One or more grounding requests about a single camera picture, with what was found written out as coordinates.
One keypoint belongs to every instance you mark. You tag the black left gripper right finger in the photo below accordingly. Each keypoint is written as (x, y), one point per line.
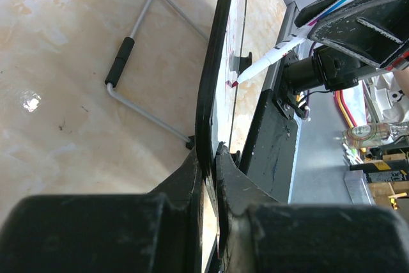
(259, 234)

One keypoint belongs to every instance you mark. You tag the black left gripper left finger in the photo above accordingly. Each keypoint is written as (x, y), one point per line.
(160, 231)

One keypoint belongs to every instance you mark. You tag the white marker pen magenta cap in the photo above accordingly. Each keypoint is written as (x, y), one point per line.
(282, 48)

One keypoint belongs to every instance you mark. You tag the white whiteboard black frame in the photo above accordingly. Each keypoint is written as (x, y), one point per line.
(215, 112)

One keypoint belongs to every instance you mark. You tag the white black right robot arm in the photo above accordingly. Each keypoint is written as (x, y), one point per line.
(331, 68)

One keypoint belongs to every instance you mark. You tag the clear glass bottle background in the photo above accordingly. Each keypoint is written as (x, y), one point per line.
(373, 135)

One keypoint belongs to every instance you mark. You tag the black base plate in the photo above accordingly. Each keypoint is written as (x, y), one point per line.
(269, 153)

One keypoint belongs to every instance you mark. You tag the grey slotted cable duct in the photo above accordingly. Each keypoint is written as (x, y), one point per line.
(358, 188)

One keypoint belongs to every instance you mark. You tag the grey wire whiteboard stand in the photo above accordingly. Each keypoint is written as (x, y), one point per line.
(156, 69)

